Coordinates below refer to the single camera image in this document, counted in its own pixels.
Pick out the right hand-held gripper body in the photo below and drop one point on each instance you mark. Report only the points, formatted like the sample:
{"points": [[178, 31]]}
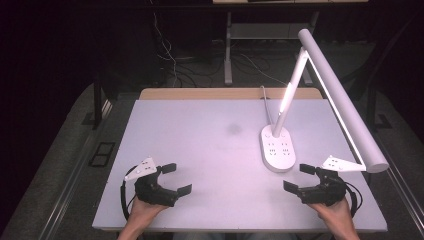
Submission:
{"points": [[328, 191]]}

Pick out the person's left hand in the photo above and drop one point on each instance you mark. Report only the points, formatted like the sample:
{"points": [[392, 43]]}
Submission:
{"points": [[141, 213]]}

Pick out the grey metal desk frame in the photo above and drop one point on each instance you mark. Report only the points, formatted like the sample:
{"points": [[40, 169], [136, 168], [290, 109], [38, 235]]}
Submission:
{"points": [[228, 50]]}

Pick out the white desk lamp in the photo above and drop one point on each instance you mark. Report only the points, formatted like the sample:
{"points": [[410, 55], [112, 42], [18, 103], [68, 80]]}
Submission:
{"points": [[336, 93]]}

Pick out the metal floor rail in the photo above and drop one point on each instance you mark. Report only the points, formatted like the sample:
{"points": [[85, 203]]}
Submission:
{"points": [[71, 173], [405, 190]]}

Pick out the person's right hand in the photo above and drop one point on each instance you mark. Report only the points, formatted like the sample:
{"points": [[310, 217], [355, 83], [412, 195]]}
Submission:
{"points": [[336, 215]]}

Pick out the white table mat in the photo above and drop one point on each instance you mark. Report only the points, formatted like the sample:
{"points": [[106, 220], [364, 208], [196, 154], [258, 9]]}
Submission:
{"points": [[216, 173]]}

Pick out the black metal stand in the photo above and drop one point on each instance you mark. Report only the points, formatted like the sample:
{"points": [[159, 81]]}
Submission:
{"points": [[97, 100]]}

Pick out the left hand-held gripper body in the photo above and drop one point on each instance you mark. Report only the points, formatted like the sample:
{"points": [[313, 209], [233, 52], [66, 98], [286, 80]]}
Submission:
{"points": [[146, 190]]}

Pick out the black rectangular floor frame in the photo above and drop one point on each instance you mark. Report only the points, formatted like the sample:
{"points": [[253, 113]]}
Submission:
{"points": [[101, 154]]}

